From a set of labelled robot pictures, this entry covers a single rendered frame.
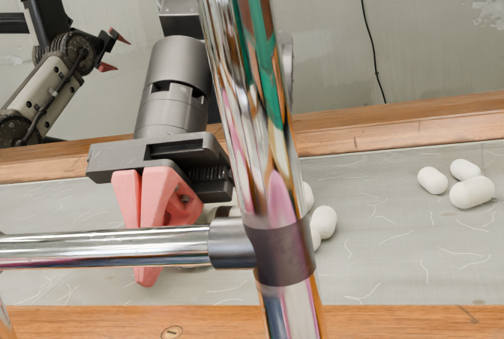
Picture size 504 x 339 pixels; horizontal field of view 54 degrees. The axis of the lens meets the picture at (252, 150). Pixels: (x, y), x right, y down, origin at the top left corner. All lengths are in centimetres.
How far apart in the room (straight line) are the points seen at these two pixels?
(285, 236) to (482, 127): 42
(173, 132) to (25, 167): 41
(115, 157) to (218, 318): 15
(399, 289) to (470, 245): 7
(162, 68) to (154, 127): 6
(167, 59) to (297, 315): 28
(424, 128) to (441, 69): 194
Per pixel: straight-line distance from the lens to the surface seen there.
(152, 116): 38
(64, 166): 71
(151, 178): 35
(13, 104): 111
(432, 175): 43
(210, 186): 38
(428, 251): 36
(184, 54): 42
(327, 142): 57
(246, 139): 15
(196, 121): 39
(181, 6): 45
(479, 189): 41
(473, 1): 248
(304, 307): 18
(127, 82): 279
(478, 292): 32
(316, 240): 36
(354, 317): 26
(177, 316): 29
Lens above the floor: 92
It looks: 17 degrees down
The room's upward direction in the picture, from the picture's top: 11 degrees counter-clockwise
